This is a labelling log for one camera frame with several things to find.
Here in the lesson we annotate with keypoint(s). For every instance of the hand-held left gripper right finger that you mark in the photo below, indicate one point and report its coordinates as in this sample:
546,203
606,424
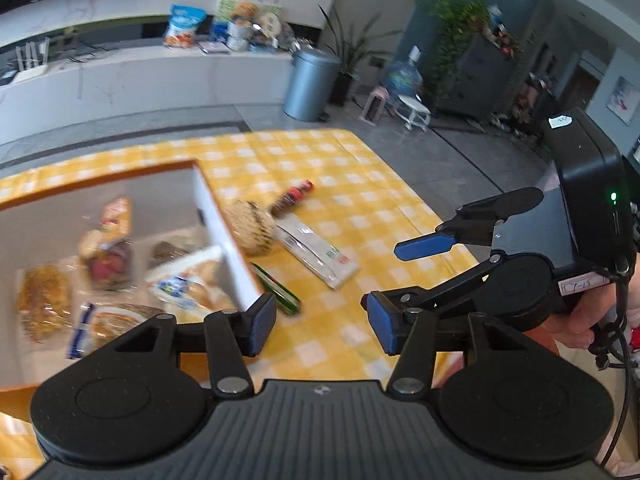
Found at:
382,322

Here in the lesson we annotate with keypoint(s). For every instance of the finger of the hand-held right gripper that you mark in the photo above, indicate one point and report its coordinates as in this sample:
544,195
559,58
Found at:
425,246
465,280

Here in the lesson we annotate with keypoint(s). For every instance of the orange cardboard box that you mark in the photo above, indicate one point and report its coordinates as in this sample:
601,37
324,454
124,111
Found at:
220,240

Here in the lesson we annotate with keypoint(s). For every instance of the patterned round fan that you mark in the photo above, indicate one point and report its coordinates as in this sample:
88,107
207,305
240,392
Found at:
286,37

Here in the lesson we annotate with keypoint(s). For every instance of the dark grey drawer cabinet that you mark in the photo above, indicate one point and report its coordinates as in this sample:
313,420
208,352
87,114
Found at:
480,80

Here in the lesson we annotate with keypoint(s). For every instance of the white round stool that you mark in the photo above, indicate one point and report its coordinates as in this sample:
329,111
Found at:
414,107

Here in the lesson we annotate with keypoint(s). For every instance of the white and blue snack bag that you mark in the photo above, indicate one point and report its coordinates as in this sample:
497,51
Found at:
187,282

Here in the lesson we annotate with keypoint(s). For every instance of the blue food bag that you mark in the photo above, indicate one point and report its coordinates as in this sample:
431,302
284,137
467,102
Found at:
184,27

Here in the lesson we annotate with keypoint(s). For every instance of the framed wall picture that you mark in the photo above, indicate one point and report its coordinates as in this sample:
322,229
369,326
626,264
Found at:
621,100

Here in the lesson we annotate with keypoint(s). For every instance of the grey blue trash can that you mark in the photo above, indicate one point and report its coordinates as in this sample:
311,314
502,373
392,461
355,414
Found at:
310,85

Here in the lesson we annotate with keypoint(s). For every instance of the mixed vegetable chips bag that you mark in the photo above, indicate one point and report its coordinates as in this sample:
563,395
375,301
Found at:
107,255

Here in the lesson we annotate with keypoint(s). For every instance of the green sausage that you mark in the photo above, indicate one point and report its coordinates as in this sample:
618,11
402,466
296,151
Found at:
277,290

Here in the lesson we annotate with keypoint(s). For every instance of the round paper fan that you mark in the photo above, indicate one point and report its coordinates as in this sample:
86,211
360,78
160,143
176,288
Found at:
269,25

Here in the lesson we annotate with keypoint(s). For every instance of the yellow twisted crisps pack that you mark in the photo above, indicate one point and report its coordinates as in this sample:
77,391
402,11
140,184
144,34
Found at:
45,302

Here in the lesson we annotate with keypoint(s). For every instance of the green picture board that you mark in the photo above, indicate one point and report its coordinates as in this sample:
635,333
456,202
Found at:
225,7

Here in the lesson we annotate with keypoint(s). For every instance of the round noodle cake packet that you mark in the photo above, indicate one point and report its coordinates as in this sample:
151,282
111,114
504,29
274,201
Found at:
250,227

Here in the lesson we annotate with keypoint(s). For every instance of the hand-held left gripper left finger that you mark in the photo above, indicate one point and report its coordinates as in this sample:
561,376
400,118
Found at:
262,322

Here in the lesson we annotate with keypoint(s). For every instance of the trailing pothos plant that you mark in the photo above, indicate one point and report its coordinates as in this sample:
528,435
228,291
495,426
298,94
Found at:
455,30

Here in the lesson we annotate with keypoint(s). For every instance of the sliced bread bag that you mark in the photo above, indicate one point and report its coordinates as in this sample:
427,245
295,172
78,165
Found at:
115,325

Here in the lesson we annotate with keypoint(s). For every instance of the white snack pack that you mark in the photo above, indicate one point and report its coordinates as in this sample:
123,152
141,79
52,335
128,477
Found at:
317,255

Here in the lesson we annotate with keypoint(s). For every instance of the brown teddy bear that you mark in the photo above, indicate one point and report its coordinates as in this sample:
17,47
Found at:
246,11

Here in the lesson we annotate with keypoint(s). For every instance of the blue water jug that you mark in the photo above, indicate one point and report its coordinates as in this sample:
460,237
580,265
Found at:
405,80

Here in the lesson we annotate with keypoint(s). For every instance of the brown bottle with red cap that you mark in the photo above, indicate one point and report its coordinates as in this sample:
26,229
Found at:
292,197

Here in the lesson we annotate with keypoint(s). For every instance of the yellow checked tablecloth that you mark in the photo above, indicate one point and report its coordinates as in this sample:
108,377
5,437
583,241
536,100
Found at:
340,175

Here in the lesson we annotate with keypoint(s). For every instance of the blue carton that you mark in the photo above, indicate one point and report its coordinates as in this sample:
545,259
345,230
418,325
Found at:
219,32

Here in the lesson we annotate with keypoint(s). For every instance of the brown nut cluster bag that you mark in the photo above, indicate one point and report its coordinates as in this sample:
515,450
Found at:
167,252

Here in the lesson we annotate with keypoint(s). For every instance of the white router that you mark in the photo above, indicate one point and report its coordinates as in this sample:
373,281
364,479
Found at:
30,67

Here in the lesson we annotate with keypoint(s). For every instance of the white marble tv bench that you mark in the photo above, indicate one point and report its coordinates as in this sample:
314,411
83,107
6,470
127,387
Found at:
150,80

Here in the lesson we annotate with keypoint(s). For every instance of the person's right hand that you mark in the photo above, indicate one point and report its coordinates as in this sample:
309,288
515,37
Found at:
585,317

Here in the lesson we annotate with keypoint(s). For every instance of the tall leafy potted plant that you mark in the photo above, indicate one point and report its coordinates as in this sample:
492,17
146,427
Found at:
345,85

